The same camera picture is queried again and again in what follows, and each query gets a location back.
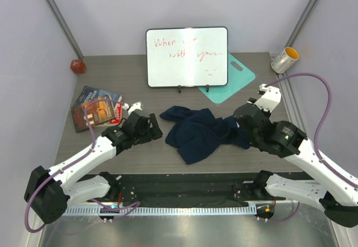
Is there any red paperback book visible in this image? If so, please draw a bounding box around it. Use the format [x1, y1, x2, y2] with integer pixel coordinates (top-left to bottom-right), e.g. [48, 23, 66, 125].
[110, 103, 123, 125]

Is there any dark blue t shirt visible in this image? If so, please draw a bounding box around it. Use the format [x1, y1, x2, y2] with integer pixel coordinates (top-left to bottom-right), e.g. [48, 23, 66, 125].
[159, 106, 250, 165]

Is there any dark orange cover book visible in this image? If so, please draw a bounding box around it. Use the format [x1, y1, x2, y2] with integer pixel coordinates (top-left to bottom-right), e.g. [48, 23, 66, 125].
[71, 95, 116, 132]

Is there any blue nineteen eighty-four book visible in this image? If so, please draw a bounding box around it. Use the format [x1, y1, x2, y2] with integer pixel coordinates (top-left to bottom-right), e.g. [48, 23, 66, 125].
[74, 86, 122, 106]

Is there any white whiteboard with red writing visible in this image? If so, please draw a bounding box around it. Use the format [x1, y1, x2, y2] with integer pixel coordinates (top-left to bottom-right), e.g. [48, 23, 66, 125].
[145, 26, 228, 88]

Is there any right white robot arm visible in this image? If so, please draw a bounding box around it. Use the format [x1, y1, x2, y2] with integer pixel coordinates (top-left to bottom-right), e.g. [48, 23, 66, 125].
[233, 103, 357, 228]

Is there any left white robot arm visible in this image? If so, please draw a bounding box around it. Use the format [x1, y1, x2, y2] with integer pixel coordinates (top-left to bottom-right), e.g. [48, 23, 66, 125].
[24, 109, 163, 225]

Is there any white mug yellow inside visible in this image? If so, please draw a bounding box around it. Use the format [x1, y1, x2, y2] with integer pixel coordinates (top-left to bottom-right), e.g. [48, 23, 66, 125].
[271, 47, 300, 74]

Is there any red cube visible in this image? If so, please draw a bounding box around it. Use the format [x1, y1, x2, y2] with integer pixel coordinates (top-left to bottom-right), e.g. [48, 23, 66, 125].
[70, 59, 86, 74]

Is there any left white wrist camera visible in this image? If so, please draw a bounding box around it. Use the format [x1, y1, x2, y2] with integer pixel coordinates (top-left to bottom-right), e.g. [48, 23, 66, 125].
[122, 101, 143, 115]

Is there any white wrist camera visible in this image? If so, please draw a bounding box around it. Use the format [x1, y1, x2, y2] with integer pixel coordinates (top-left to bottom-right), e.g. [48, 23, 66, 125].
[122, 101, 143, 115]
[247, 83, 281, 113]

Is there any aluminium rail frame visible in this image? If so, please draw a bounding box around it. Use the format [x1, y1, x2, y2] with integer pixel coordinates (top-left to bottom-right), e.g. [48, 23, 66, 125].
[35, 52, 341, 217]

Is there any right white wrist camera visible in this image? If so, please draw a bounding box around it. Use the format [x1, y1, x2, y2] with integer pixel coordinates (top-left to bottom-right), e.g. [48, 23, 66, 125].
[247, 83, 281, 113]

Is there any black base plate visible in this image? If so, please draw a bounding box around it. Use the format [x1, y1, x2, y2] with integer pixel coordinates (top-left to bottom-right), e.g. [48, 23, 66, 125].
[83, 173, 286, 203]

